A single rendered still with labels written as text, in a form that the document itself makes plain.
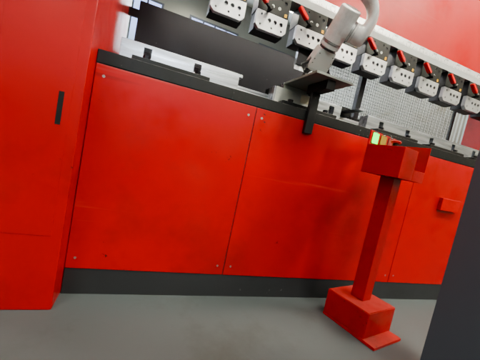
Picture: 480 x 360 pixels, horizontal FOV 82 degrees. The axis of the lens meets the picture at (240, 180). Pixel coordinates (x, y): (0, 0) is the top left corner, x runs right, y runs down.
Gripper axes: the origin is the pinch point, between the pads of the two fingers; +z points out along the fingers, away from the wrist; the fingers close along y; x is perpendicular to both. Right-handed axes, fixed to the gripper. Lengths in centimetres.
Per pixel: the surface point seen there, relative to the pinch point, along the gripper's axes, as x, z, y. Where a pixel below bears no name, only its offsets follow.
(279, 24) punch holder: -16.9, -12.5, 18.0
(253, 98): 16.5, 8.0, 27.4
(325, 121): 17.0, 8.6, -8.8
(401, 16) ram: -33, -33, -47
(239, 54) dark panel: -58, 21, 19
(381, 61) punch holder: -16.8, -14.8, -40.7
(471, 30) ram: -40, -42, -99
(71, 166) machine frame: 49, 30, 85
